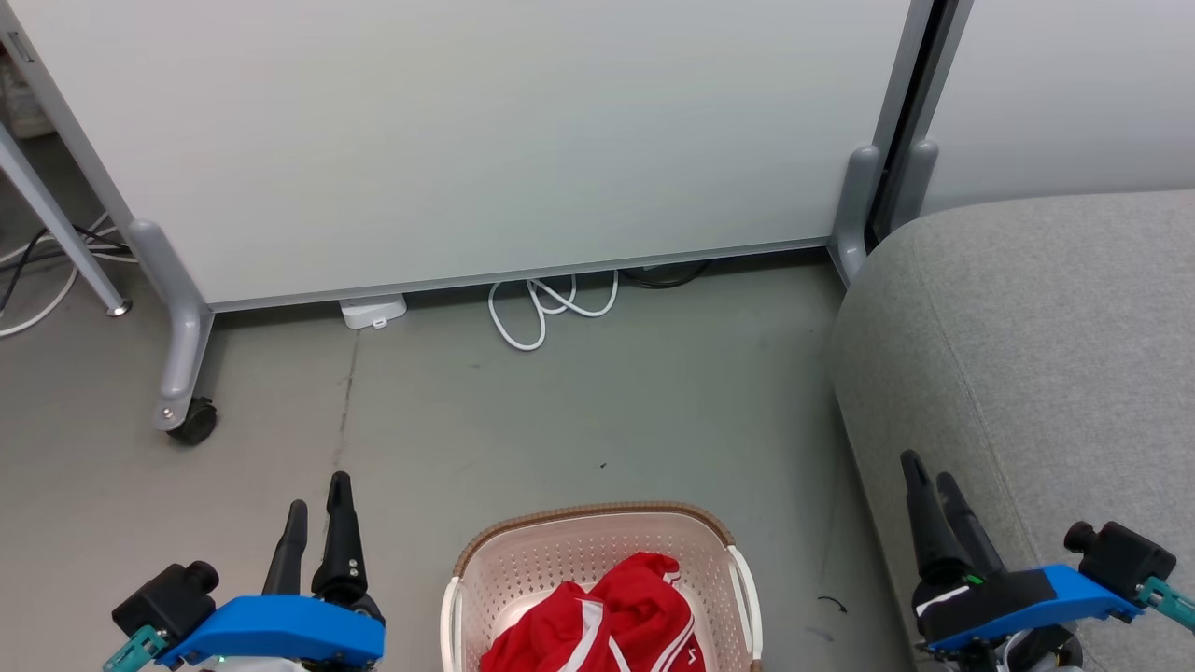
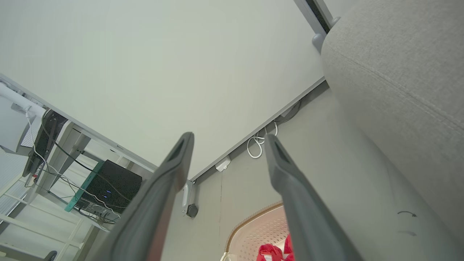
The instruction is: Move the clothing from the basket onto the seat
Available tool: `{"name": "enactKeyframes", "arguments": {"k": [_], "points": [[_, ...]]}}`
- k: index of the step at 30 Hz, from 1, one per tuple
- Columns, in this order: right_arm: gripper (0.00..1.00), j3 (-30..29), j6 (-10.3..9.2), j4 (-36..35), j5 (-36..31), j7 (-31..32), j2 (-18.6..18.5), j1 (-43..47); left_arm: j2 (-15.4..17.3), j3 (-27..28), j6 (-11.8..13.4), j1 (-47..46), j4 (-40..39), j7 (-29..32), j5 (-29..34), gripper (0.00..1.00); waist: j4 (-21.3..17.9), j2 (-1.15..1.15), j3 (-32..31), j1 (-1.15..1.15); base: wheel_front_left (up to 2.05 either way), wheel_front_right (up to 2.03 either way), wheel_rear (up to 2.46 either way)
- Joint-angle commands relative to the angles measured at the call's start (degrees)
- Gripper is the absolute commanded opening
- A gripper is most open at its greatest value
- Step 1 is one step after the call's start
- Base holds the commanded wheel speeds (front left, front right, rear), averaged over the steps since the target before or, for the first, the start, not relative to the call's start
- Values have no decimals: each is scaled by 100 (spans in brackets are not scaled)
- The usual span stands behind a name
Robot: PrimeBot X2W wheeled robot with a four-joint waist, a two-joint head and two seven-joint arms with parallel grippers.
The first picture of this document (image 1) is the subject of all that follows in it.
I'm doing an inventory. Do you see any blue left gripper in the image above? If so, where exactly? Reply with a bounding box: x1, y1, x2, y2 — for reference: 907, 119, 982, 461
159, 470, 387, 669

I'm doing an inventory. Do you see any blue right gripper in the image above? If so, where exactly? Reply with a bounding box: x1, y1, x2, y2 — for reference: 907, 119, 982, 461
900, 450, 1146, 653

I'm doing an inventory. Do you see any red white-striped shirt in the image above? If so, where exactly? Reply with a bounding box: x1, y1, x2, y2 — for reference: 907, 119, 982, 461
480, 579, 612, 672

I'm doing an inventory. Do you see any grey fabric sofa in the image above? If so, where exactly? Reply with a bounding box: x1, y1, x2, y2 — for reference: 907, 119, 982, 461
828, 189, 1195, 672

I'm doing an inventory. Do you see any black caster wheel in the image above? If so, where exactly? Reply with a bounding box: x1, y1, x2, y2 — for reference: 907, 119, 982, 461
166, 397, 219, 446

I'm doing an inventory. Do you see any perforated beige laundry basket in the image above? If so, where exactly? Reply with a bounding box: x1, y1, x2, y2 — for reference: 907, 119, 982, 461
441, 501, 766, 672

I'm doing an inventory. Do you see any white power adapter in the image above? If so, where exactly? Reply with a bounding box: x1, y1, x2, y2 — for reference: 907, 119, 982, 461
339, 294, 408, 330

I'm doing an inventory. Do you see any grey metal table leg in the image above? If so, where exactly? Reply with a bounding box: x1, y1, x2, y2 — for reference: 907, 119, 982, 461
0, 121, 133, 317

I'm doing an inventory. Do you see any large white partition panel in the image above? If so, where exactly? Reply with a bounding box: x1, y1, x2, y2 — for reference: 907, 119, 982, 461
0, 0, 936, 434

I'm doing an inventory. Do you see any narrow white partition panel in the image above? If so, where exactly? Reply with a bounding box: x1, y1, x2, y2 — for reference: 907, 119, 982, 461
885, 0, 1195, 236

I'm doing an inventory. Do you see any white bumpy object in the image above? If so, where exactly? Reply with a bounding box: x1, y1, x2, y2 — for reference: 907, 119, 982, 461
0, 54, 53, 140

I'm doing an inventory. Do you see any looped white cable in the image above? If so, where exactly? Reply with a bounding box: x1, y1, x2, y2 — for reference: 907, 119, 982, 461
487, 270, 621, 353

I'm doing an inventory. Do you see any white floor cable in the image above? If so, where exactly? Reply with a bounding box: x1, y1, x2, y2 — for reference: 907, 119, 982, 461
0, 213, 124, 339

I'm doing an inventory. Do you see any black cable under partition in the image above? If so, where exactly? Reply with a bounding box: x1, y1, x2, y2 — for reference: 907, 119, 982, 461
618, 260, 712, 289

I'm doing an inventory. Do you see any black floor cable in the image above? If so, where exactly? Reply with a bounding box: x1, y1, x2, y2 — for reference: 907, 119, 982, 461
0, 224, 134, 315

